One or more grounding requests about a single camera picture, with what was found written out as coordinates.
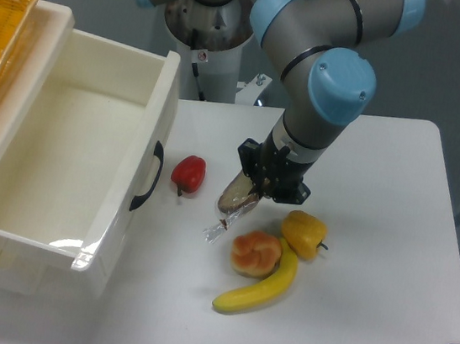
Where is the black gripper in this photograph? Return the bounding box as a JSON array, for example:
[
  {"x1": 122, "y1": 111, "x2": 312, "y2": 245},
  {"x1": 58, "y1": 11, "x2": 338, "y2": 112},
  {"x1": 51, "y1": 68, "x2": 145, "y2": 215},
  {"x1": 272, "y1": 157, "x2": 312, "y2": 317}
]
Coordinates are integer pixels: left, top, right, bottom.
[{"x1": 238, "y1": 138, "x2": 312, "y2": 205}]

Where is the bagged toast slice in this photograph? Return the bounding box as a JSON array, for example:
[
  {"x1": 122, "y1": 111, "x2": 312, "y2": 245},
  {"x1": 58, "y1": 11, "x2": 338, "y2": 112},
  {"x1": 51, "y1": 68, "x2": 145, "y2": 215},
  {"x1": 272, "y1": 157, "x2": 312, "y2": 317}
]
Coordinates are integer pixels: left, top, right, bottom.
[{"x1": 204, "y1": 172, "x2": 261, "y2": 243}]

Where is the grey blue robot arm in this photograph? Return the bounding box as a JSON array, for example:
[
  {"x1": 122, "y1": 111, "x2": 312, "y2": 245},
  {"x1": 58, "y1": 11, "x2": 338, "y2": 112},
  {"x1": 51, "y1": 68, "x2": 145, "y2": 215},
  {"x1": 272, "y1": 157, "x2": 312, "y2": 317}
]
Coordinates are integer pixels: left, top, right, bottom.
[{"x1": 135, "y1": 0, "x2": 426, "y2": 204}]

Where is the open white upper drawer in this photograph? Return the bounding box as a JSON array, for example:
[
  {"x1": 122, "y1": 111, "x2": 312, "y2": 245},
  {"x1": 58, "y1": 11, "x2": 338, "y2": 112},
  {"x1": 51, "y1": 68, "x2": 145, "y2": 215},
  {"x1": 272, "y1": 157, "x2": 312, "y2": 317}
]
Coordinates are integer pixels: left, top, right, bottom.
[{"x1": 0, "y1": 18, "x2": 188, "y2": 306}]

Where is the white drawer cabinet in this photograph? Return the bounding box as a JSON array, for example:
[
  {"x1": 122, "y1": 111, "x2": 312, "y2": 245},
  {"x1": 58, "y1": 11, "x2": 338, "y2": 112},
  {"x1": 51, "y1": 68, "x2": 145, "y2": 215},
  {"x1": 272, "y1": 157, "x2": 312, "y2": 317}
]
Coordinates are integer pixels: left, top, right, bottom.
[{"x1": 0, "y1": 0, "x2": 150, "y2": 307}]

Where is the yellow bell pepper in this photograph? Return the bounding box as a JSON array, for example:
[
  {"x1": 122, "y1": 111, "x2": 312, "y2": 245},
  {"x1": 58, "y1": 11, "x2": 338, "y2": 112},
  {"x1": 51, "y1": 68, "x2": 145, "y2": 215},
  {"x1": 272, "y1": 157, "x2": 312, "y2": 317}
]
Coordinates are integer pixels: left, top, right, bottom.
[{"x1": 281, "y1": 210, "x2": 328, "y2": 261}]

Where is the round bread roll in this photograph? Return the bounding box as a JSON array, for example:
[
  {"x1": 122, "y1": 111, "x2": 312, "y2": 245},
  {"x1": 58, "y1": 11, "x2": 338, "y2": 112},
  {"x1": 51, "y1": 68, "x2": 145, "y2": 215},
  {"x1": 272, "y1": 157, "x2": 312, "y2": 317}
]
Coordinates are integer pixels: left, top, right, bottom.
[{"x1": 230, "y1": 230, "x2": 283, "y2": 278}]

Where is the red bell pepper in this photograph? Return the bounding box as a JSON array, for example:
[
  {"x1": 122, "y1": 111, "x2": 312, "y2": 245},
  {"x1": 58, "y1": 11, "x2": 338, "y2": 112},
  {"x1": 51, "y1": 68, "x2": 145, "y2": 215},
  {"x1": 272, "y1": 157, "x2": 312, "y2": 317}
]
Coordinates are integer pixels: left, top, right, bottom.
[{"x1": 171, "y1": 155, "x2": 206, "y2": 197}]

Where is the yellow banana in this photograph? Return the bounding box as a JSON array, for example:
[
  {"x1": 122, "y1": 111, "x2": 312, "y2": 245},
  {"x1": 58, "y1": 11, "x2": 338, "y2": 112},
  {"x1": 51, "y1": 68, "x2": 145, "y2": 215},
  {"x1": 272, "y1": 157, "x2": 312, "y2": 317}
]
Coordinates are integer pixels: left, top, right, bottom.
[{"x1": 212, "y1": 237, "x2": 299, "y2": 314}]

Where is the black drawer handle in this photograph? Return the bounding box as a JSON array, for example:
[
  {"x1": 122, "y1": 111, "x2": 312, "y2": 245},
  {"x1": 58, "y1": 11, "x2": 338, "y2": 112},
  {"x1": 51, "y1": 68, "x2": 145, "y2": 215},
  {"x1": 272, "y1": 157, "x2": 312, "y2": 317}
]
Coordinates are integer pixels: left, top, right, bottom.
[{"x1": 129, "y1": 140, "x2": 165, "y2": 212}]

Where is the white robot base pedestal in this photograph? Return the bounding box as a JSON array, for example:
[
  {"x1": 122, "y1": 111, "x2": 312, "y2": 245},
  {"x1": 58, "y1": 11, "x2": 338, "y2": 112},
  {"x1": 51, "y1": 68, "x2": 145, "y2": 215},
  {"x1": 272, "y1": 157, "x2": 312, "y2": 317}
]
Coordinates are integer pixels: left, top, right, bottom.
[{"x1": 154, "y1": 0, "x2": 259, "y2": 108}]

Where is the black cable on pedestal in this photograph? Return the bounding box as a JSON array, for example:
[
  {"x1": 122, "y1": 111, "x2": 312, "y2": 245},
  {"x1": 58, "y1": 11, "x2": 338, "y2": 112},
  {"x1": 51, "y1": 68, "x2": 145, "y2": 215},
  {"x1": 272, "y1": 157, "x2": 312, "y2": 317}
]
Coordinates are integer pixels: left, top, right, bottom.
[{"x1": 182, "y1": 26, "x2": 215, "y2": 103}]

